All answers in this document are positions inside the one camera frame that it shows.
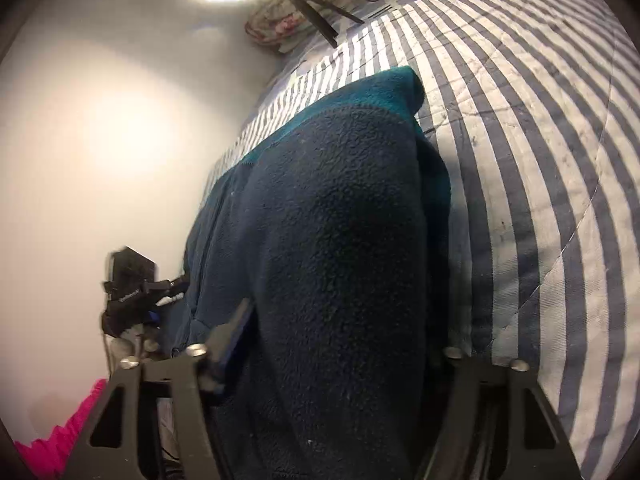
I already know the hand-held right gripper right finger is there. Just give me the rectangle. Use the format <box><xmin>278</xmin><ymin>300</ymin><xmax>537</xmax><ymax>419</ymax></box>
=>
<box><xmin>425</xmin><ymin>345</ymin><xmax>583</xmax><ymax>480</ymax></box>

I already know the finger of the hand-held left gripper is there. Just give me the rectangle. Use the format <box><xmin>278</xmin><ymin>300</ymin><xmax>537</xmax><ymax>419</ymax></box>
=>
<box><xmin>142</xmin><ymin>279</ymin><xmax>190</xmax><ymax>321</ymax></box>

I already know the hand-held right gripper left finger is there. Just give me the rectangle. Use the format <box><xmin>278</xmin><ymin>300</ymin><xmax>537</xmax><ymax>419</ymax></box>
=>
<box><xmin>65</xmin><ymin>297</ymin><xmax>256</xmax><ymax>480</ymax></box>

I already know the teal plaid fleece jacket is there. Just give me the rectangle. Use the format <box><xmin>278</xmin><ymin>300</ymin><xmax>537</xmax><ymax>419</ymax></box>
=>
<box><xmin>162</xmin><ymin>66</ymin><xmax>453</xmax><ymax>480</ymax></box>

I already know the person's pink garment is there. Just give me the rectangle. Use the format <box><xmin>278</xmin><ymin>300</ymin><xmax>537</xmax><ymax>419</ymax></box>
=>
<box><xmin>14</xmin><ymin>379</ymin><xmax>110</xmax><ymax>480</ymax></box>

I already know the striped bed mattress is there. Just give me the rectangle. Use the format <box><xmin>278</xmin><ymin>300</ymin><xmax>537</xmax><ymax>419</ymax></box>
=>
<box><xmin>200</xmin><ymin>0</ymin><xmax>636</xmax><ymax>471</ymax></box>

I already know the folded floral quilt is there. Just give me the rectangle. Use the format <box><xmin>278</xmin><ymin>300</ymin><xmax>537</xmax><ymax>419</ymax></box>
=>
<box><xmin>244</xmin><ymin>0</ymin><xmax>401</xmax><ymax>53</ymax></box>

